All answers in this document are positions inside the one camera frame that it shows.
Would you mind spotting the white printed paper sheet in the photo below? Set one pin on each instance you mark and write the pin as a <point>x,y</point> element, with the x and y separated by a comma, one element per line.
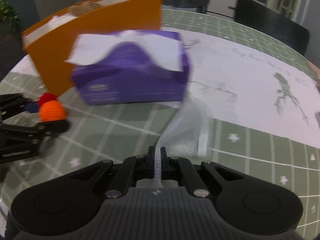
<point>240,85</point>

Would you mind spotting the white round cushion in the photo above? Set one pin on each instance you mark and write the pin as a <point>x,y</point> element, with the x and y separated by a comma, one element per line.
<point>57,21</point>

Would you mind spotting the orange cardboard box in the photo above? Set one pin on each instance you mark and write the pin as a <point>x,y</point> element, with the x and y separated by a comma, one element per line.
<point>86,39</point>

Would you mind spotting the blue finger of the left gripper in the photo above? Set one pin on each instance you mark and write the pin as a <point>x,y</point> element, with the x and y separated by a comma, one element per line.
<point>31,107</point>
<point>40,129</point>

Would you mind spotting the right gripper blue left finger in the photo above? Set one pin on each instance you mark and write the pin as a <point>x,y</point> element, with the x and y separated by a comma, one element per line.
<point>130,172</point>

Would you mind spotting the clear mesh plastic bag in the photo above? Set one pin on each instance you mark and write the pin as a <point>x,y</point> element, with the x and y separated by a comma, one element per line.
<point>188,134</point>

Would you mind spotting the orange knitted ball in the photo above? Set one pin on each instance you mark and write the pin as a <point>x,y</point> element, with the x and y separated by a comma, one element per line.
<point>50,109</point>

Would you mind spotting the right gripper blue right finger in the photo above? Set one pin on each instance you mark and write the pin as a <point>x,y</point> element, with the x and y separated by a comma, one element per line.
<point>180,172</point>

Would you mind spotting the purple tissue box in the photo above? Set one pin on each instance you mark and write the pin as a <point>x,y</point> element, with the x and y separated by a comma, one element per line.
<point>143,66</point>

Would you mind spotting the green potted plant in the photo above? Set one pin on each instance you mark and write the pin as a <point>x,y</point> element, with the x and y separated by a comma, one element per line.
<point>10,16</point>

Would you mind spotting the green grid tablecloth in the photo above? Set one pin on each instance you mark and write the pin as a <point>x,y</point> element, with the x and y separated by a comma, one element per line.
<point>119,131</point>

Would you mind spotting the brown coir bear mat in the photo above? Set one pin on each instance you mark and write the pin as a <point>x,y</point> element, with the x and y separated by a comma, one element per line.
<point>84,8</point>

